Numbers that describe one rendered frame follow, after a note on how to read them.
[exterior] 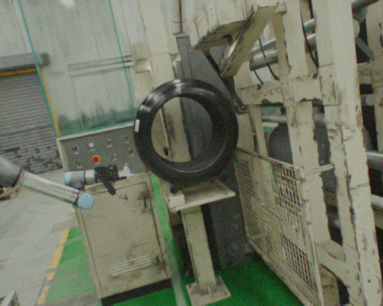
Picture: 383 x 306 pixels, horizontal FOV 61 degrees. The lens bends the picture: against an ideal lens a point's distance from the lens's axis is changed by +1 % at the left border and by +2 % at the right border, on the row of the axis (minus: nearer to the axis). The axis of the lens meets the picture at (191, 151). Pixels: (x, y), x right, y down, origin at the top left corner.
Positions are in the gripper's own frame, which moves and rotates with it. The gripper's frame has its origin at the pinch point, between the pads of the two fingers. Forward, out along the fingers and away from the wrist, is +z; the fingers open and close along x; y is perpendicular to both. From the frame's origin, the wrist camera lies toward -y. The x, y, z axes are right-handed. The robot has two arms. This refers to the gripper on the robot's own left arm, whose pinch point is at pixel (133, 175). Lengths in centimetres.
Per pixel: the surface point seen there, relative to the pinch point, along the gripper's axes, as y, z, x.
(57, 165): -116, -232, 877
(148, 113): 33.6, 10.6, -11.6
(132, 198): -26, -3, 49
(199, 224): -43, 40, 26
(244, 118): 25, 72, 19
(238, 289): -93, 64, 24
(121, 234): -52, -13, 49
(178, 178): -1.5, 23.1, -11.5
